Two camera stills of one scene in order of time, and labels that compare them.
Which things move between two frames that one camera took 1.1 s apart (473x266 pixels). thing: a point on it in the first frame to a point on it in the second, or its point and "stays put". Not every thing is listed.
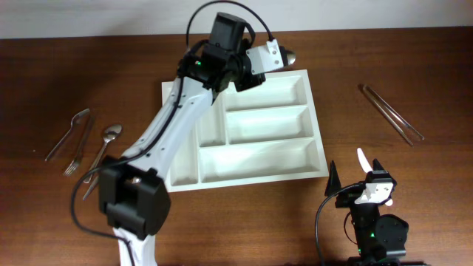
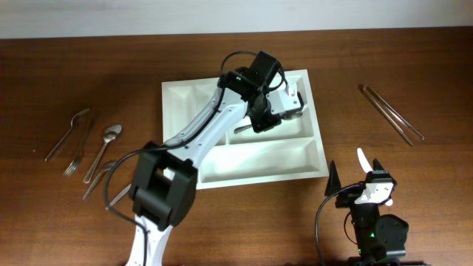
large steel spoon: (290, 57) to (287, 117)
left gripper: (245, 80) to (262, 121)
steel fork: (73, 123) to (73, 163)
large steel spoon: (110, 132) stays put
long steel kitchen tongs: (403, 125) stays put
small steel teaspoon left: (91, 188) stays put
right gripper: (333, 182) stays put
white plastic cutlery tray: (267, 134) stays put
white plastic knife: (367, 168) stays put
